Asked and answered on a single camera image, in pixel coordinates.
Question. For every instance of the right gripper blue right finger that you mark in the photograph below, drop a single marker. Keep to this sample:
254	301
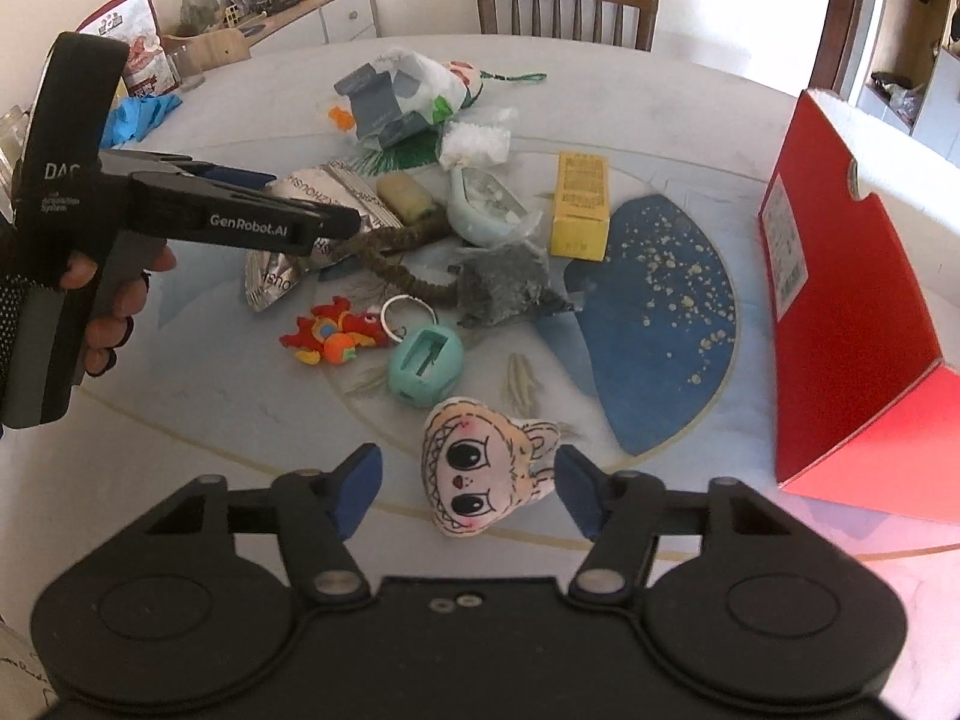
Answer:
586	491

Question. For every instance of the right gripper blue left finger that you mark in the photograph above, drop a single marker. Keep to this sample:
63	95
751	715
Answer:
355	484

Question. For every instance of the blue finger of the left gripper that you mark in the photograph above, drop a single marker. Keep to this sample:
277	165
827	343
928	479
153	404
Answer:
235	176

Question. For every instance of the cartoon bunny face plush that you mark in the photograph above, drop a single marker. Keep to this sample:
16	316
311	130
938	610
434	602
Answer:
478	465

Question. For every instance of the silver foil snack bag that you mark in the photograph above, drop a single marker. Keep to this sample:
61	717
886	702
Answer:
270	274

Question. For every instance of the teal plastic pencil sharpener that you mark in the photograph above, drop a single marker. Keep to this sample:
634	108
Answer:
425	367

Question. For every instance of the red dragon plush toy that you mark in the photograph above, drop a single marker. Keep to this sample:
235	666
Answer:
334	333

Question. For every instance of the yellowish oblong soft pouch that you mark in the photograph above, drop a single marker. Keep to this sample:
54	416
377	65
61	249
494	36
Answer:
406	197

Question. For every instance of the yellow cardboard box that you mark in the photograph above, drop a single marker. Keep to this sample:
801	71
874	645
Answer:
581	207

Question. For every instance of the left hand on grip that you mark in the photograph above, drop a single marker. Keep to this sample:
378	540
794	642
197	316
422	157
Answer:
97	317

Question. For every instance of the blue cloth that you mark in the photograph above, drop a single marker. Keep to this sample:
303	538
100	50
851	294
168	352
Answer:
134	118

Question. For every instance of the red white snack bag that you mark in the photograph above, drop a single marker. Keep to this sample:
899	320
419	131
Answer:
148	71

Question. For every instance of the white printed plastic bag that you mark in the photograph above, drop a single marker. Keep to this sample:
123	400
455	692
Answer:
399	94

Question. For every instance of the white sideboard wooden top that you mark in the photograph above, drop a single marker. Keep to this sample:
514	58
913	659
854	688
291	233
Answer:
311	23

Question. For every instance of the grey crumpled packet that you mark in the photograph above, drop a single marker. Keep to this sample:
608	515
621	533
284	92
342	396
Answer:
505	283

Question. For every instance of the white crumpled tissue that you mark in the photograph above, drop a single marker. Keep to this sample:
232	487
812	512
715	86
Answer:
477	137

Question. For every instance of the red cardboard shoe box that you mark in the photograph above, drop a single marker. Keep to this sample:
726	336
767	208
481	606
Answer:
860	234

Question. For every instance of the brown wooden chair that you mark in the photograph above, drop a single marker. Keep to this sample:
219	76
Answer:
621	23

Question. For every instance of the dark brown door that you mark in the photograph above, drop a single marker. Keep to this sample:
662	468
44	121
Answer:
836	44

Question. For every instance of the colourful sachet with green cord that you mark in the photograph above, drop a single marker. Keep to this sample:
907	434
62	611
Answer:
474	79

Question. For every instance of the white wall cabinet unit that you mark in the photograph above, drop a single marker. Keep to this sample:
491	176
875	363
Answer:
909	74

